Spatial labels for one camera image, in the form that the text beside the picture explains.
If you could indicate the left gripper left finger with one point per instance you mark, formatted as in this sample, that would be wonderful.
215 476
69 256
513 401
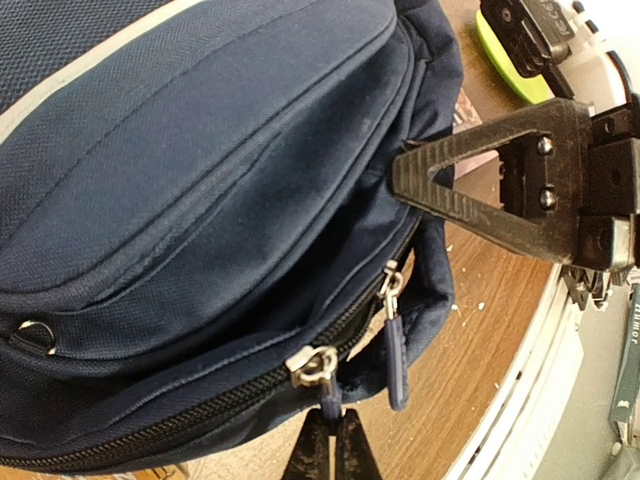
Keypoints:
310 457

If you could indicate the green plate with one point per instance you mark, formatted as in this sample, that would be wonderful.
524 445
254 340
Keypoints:
532 90

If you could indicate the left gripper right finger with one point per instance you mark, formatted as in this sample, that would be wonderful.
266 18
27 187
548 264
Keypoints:
354 458

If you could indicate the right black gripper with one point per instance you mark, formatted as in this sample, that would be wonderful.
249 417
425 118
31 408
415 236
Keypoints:
565 189

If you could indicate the navy blue backpack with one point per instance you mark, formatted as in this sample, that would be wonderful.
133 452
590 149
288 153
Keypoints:
198 233

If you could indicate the front aluminium rail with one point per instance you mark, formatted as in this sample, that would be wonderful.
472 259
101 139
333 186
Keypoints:
517 429

